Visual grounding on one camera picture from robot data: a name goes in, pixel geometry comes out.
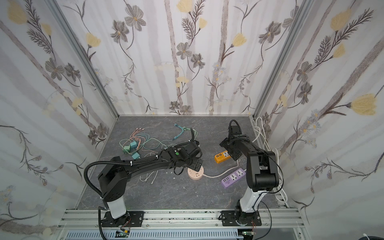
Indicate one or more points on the teal charger cube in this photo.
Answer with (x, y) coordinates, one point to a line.
(133, 145)
(136, 156)

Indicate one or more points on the purple power strip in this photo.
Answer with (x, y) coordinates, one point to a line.
(233, 178)

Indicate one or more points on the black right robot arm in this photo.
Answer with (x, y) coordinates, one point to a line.
(261, 173)

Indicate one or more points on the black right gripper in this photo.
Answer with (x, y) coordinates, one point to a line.
(227, 144)

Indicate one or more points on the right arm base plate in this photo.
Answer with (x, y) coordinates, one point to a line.
(240, 219)

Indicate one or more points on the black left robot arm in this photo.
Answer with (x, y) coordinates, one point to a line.
(117, 172)

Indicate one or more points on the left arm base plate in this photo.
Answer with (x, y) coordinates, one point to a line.
(130, 219)

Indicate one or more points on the pink round power strip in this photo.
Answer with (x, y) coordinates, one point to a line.
(196, 175)

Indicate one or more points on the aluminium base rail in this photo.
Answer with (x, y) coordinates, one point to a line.
(211, 219)

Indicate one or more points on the orange power strip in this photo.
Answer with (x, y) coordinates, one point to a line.
(221, 157)

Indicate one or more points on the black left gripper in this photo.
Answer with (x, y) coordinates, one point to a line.
(195, 163)

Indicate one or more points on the green charger cube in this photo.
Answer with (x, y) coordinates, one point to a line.
(126, 149)

